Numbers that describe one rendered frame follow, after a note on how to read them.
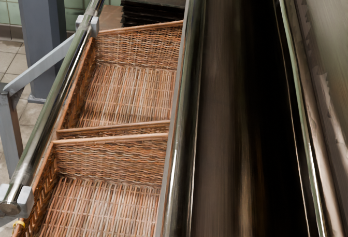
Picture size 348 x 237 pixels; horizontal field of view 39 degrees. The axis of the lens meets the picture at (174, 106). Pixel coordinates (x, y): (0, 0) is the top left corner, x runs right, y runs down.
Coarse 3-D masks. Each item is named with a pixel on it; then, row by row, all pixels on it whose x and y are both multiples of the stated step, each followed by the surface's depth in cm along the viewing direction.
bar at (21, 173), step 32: (96, 0) 111; (96, 32) 106; (64, 64) 92; (0, 96) 119; (64, 96) 86; (0, 128) 126; (32, 160) 73; (0, 192) 69; (32, 192) 70; (0, 224) 72
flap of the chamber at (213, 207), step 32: (224, 0) 67; (256, 0) 69; (224, 32) 60; (256, 32) 62; (224, 64) 55; (256, 64) 57; (224, 96) 51; (256, 96) 52; (224, 128) 47; (256, 128) 48; (288, 128) 49; (224, 160) 44; (256, 160) 45; (288, 160) 46; (224, 192) 41; (256, 192) 42; (288, 192) 43; (160, 224) 37; (192, 224) 38; (224, 224) 39; (256, 224) 39; (288, 224) 40
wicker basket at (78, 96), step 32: (128, 32) 181; (96, 64) 191; (128, 64) 190; (160, 64) 190; (96, 96) 176; (128, 96) 178; (160, 96) 179; (64, 128) 149; (96, 128) 139; (128, 128) 138; (160, 128) 138
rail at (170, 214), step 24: (192, 0) 60; (192, 24) 56; (192, 48) 52; (192, 72) 49; (192, 96) 46; (192, 120) 44; (192, 144) 41; (168, 168) 41; (192, 168) 39; (168, 192) 37; (192, 192) 38; (168, 216) 35
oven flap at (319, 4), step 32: (288, 0) 54; (320, 0) 49; (288, 32) 49; (320, 32) 47; (288, 64) 46; (320, 64) 44; (288, 96) 43; (320, 96) 42; (320, 128) 39; (320, 160) 36; (320, 192) 33; (320, 224) 31
